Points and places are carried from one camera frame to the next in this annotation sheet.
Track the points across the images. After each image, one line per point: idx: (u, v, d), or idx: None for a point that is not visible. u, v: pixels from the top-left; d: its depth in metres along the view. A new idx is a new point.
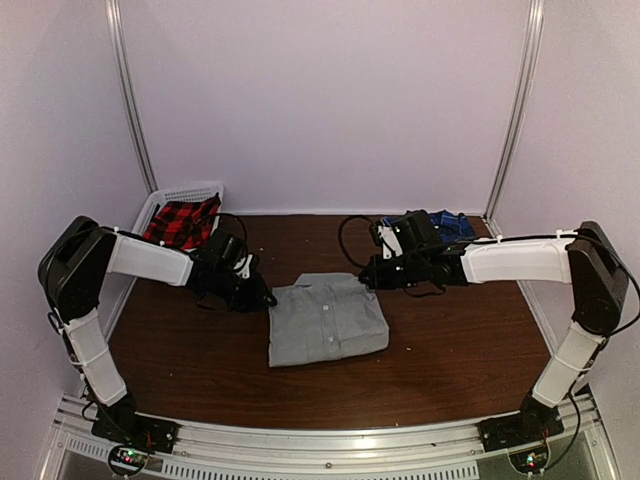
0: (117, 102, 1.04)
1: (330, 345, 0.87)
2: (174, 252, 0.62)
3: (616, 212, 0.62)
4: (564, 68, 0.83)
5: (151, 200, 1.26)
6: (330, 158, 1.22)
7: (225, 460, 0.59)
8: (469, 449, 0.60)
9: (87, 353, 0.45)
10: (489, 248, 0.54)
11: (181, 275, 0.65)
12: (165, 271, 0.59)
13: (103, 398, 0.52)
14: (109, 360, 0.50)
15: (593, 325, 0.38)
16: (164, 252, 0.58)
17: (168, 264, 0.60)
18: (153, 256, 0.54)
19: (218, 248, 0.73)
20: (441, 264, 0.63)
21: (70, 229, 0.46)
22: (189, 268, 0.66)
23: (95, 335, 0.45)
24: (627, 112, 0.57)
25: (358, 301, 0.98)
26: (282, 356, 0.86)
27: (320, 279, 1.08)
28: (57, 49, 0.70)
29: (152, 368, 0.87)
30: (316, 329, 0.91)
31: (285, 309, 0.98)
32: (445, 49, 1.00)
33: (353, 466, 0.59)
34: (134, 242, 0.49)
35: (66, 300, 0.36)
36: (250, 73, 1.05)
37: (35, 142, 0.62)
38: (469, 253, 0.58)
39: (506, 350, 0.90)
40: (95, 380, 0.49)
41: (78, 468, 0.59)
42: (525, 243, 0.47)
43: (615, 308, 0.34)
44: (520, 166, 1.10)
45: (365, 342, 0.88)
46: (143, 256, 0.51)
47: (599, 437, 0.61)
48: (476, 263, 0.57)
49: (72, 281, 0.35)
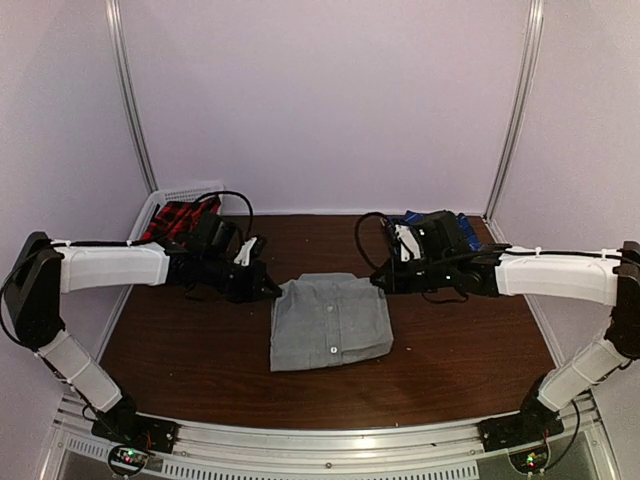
0: (117, 102, 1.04)
1: (332, 355, 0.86)
2: (146, 250, 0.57)
3: (617, 212, 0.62)
4: (565, 67, 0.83)
5: (151, 200, 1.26)
6: (330, 159, 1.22)
7: (226, 460, 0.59)
8: (469, 449, 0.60)
9: (69, 369, 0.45)
10: (525, 261, 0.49)
11: (159, 273, 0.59)
12: (138, 272, 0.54)
13: (96, 406, 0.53)
14: (97, 371, 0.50)
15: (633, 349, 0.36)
16: (133, 253, 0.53)
17: (140, 265, 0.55)
18: (118, 263, 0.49)
19: (206, 235, 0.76)
20: (471, 272, 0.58)
21: (23, 249, 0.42)
22: (165, 264, 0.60)
23: (72, 353, 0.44)
24: (627, 112, 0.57)
25: (364, 307, 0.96)
26: (283, 360, 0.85)
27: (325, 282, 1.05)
28: (58, 49, 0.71)
29: (152, 369, 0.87)
30: (319, 334, 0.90)
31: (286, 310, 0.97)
32: (444, 50, 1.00)
33: (353, 466, 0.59)
34: (91, 253, 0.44)
35: (24, 332, 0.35)
36: (250, 73, 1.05)
37: (35, 142, 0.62)
38: (504, 264, 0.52)
39: (506, 349, 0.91)
40: (86, 389, 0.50)
41: (79, 469, 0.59)
42: (567, 260, 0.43)
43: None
44: (521, 166, 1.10)
45: (368, 351, 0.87)
46: (105, 266, 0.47)
47: (600, 438, 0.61)
48: (511, 276, 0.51)
49: (25, 316, 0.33)
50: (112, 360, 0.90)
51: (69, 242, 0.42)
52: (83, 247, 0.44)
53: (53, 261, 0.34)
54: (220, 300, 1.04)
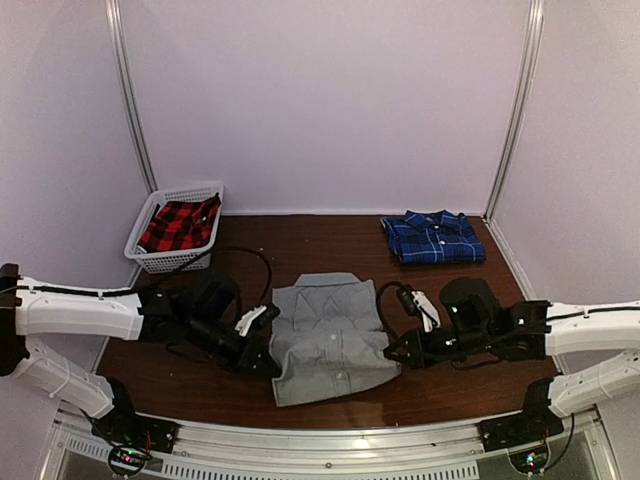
0: (117, 102, 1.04)
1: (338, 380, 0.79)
2: (119, 304, 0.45)
3: (617, 212, 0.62)
4: (564, 68, 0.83)
5: (151, 200, 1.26)
6: (330, 159, 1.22)
7: (225, 460, 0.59)
8: (469, 449, 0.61)
9: (50, 385, 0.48)
10: (574, 325, 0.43)
11: (131, 330, 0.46)
12: (102, 327, 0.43)
13: (90, 413, 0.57)
14: (79, 384, 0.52)
15: None
16: (102, 308, 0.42)
17: (110, 321, 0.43)
18: (80, 315, 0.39)
19: (201, 295, 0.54)
20: (516, 340, 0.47)
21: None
22: (139, 323, 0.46)
23: (47, 373, 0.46)
24: (628, 113, 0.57)
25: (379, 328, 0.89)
26: (290, 388, 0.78)
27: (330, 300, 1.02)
28: (58, 49, 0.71)
29: (152, 369, 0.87)
30: (327, 356, 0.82)
31: (288, 318, 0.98)
32: (444, 50, 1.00)
33: (353, 466, 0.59)
34: (51, 302, 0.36)
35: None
36: (250, 74, 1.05)
37: (35, 142, 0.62)
38: (555, 330, 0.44)
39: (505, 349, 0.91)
40: (75, 398, 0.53)
41: (78, 468, 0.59)
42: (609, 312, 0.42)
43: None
44: (521, 166, 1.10)
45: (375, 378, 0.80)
46: (64, 316, 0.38)
47: (600, 437, 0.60)
48: (558, 343, 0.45)
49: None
50: (113, 360, 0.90)
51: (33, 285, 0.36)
52: (49, 289, 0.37)
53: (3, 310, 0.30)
54: None
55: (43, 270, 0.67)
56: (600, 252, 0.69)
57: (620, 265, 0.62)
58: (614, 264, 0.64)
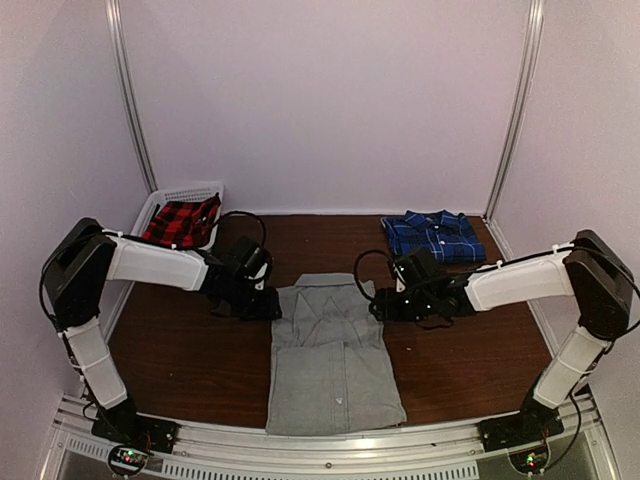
0: (117, 102, 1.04)
1: (339, 408, 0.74)
2: (187, 256, 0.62)
3: (617, 212, 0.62)
4: (564, 67, 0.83)
5: (151, 200, 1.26)
6: (330, 158, 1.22)
7: (224, 460, 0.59)
8: (469, 449, 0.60)
9: (86, 356, 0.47)
10: (491, 275, 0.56)
11: (195, 280, 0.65)
12: (176, 276, 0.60)
13: (101, 401, 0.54)
14: (110, 365, 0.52)
15: (601, 329, 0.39)
16: (178, 257, 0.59)
17: (182, 270, 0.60)
18: (161, 262, 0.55)
19: (241, 255, 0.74)
20: (447, 298, 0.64)
21: (74, 233, 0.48)
22: (203, 273, 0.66)
23: (94, 340, 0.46)
24: (627, 114, 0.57)
25: (379, 357, 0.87)
26: (284, 422, 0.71)
27: (330, 303, 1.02)
28: (57, 49, 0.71)
29: (152, 369, 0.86)
30: (323, 391, 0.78)
31: (288, 318, 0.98)
32: (443, 49, 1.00)
33: (352, 465, 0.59)
34: (136, 248, 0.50)
35: (63, 306, 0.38)
36: (250, 73, 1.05)
37: (34, 142, 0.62)
38: (473, 283, 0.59)
39: (505, 349, 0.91)
40: (94, 382, 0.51)
41: (78, 468, 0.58)
42: (525, 264, 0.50)
43: (623, 313, 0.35)
44: (521, 166, 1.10)
45: (380, 413, 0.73)
46: (151, 262, 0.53)
47: (599, 437, 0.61)
48: (480, 291, 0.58)
49: (69, 289, 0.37)
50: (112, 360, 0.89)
51: (120, 233, 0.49)
52: (130, 240, 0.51)
53: (106, 243, 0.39)
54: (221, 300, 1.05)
55: None
56: None
57: None
58: None
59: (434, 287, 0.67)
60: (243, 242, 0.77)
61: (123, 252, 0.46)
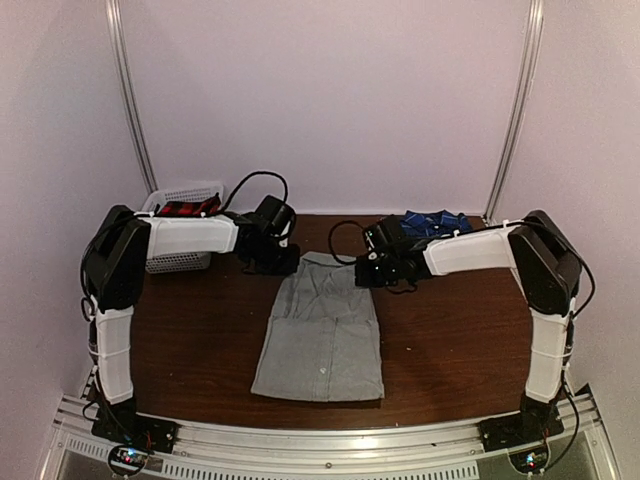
0: (117, 102, 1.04)
1: (321, 377, 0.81)
2: (218, 221, 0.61)
3: (615, 211, 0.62)
4: (564, 67, 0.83)
5: (151, 200, 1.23)
6: (330, 158, 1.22)
7: (225, 460, 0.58)
8: (469, 449, 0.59)
9: (110, 345, 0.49)
10: (447, 241, 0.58)
11: (228, 242, 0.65)
12: (208, 242, 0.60)
13: (107, 396, 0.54)
14: (124, 360, 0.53)
15: (542, 303, 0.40)
16: (207, 224, 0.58)
17: (213, 234, 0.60)
18: (193, 232, 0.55)
19: (268, 214, 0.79)
20: (408, 260, 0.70)
21: (110, 219, 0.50)
22: (234, 235, 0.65)
23: (121, 331, 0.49)
24: (626, 113, 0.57)
25: (368, 335, 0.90)
26: (268, 382, 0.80)
27: (331, 279, 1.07)
28: (58, 49, 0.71)
29: (151, 369, 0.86)
30: (310, 360, 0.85)
31: (292, 288, 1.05)
32: (443, 49, 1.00)
33: (353, 465, 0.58)
34: (169, 224, 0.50)
35: (111, 293, 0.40)
36: (250, 73, 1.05)
37: (35, 141, 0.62)
38: (430, 247, 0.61)
39: (505, 350, 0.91)
40: (106, 374, 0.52)
41: (77, 468, 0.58)
42: (476, 234, 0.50)
43: (560, 289, 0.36)
44: (520, 166, 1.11)
45: (359, 387, 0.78)
46: (186, 236, 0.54)
47: (599, 437, 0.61)
48: (436, 256, 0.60)
49: (115, 277, 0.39)
50: None
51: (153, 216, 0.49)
52: (164, 218, 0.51)
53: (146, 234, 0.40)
54: (220, 301, 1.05)
55: (42, 269, 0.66)
56: (599, 253, 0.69)
57: (615, 265, 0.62)
58: (610, 265, 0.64)
59: (395, 251, 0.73)
60: (267, 203, 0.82)
61: (158, 232, 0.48)
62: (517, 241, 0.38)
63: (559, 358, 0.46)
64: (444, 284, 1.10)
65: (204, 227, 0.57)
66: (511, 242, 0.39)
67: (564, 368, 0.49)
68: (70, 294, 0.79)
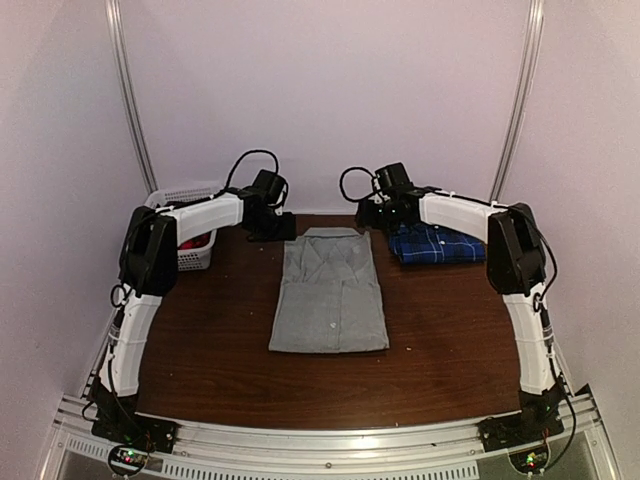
0: (117, 103, 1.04)
1: (332, 332, 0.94)
2: (225, 198, 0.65)
3: (614, 210, 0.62)
4: (564, 67, 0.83)
5: (151, 200, 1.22)
6: (330, 158, 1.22)
7: (225, 460, 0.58)
8: (469, 449, 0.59)
9: (136, 331, 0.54)
10: (441, 199, 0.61)
11: (237, 216, 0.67)
12: (224, 220, 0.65)
13: (117, 386, 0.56)
14: (137, 352, 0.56)
15: (501, 286, 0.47)
16: (218, 204, 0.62)
17: (226, 211, 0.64)
18: (208, 214, 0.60)
19: (265, 185, 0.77)
20: (402, 201, 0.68)
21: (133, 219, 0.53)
22: (242, 209, 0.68)
23: (146, 320, 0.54)
24: (626, 112, 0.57)
25: (370, 295, 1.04)
26: (285, 339, 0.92)
27: (334, 250, 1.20)
28: (58, 50, 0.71)
29: (151, 369, 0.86)
30: (320, 321, 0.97)
31: (298, 259, 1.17)
32: (444, 48, 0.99)
33: (353, 466, 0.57)
34: (188, 214, 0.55)
35: (151, 284, 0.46)
36: (250, 73, 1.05)
37: (35, 142, 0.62)
38: (426, 198, 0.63)
39: (505, 350, 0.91)
40: (122, 362, 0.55)
41: (78, 468, 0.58)
42: (468, 204, 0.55)
43: (516, 276, 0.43)
44: (521, 166, 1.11)
45: (366, 340, 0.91)
46: (201, 219, 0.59)
47: (600, 437, 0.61)
48: (429, 208, 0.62)
49: (155, 269, 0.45)
50: None
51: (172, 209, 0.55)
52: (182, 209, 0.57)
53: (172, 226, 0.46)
54: (221, 300, 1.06)
55: (42, 270, 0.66)
56: (599, 253, 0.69)
57: (614, 264, 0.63)
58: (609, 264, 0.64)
59: (395, 195, 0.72)
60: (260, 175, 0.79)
61: (182, 222, 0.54)
62: (495, 229, 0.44)
63: (539, 340, 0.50)
64: (444, 284, 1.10)
65: (214, 207, 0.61)
66: (490, 227, 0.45)
67: (550, 357, 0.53)
68: (70, 293, 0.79)
